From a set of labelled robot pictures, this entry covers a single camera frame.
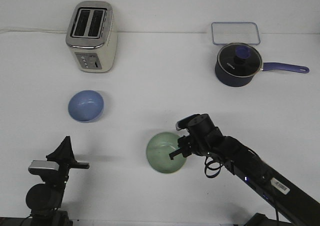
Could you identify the clear container lid blue rim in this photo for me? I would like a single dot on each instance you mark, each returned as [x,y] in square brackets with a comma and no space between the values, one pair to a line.
[227,32]

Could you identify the silver two-slot toaster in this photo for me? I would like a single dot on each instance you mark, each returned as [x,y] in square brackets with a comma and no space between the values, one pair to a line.
[92,36]

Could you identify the blue bowl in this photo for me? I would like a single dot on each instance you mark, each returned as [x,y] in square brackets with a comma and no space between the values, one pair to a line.
[86,106]

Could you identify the green bowl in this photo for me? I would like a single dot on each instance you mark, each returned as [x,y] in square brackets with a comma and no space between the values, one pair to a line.
[157,153]

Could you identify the dark blue saucepan purple handle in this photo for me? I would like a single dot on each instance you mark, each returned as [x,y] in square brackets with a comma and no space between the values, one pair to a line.
[239,81]

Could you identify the glass pot lid blue knob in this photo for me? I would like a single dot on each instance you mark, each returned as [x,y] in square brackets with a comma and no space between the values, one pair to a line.
[239,60]

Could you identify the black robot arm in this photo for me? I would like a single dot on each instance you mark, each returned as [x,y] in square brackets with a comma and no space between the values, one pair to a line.
[45,199]
[284,196]

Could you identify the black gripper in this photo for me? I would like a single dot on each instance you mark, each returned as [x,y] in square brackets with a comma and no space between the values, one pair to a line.
[196,142]
[63,151]

